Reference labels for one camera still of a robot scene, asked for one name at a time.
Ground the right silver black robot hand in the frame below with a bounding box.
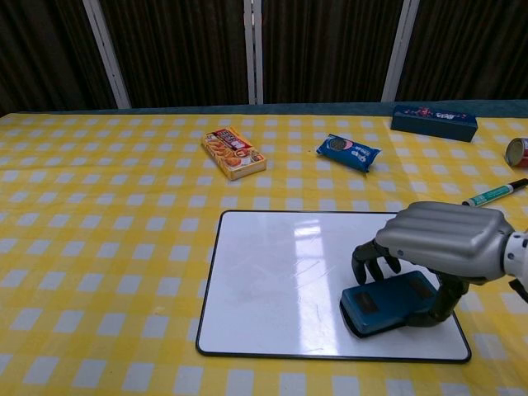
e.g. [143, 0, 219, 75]
[351, 200, 513, 328]

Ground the blue whiteboard eraser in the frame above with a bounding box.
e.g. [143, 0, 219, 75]
[339, 271, 441, 339]

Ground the green marker pen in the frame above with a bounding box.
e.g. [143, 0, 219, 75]
[461, 177, 528, 207]

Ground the red soda can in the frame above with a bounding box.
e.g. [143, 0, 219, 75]
[506, 137, 528, 168]

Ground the dark blue long box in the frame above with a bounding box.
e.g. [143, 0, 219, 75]
[390, 104, 479, 144]

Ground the blue cookie packet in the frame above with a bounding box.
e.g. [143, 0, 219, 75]
[316, 133, 382, 175]

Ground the orange yellow snack box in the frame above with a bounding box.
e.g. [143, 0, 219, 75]
[200, 125, 267, 182]

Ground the yellow white checkered tablecloth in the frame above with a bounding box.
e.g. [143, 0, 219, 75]
[0, 111, 528, 396]

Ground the white whiteboard with black frame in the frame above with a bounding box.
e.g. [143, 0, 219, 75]
[195, 210, 472, 363]

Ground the white partition frame post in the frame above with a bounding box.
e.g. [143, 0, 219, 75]
[82, 0, 132, 110]
[243, 0, 264, 105]
[380, 0, 421, 102]

